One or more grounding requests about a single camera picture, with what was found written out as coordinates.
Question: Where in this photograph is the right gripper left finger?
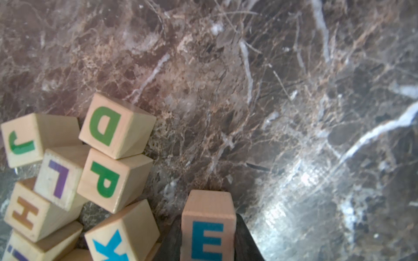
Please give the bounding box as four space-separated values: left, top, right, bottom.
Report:
152 215 182 261

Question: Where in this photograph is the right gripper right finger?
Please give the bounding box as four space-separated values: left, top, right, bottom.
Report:
234 214 265 261

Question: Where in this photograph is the wooden block letter E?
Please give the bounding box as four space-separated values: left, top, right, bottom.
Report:
180 190 237 261

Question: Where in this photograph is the wooden block letter D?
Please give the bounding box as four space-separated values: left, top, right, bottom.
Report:
79 93 157 159

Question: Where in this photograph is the wooden block letter X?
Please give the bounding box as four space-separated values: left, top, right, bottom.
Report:
85 199 160 261

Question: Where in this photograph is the wooden block letter P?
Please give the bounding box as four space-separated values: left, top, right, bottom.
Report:
77 149 153 214

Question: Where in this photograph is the wooden block letter I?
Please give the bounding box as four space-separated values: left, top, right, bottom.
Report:
2 221 83 261

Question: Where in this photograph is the wooden block letter L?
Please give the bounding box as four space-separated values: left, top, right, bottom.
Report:
34 145 90 211

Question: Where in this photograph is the wooden block letter H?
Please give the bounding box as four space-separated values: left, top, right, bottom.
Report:
4 177 83 242

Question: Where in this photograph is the wooden block letter J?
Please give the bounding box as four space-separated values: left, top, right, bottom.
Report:
1 113 82 169

